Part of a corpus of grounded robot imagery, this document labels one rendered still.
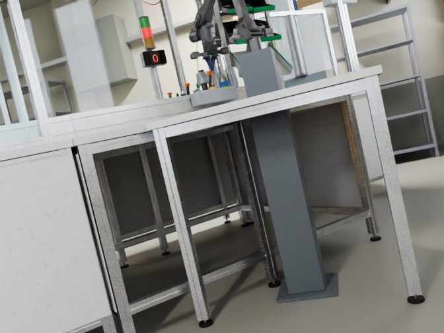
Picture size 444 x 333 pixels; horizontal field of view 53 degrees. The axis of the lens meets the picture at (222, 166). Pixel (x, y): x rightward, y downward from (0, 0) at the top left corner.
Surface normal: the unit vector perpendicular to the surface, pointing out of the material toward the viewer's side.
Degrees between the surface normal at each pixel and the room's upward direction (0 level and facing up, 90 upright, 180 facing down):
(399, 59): 90
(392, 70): 90
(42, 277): 90
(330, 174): 90
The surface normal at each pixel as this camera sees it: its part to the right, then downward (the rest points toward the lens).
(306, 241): -0.25, 0.11
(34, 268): 0.49, -0.06
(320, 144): -0.84, 0.22
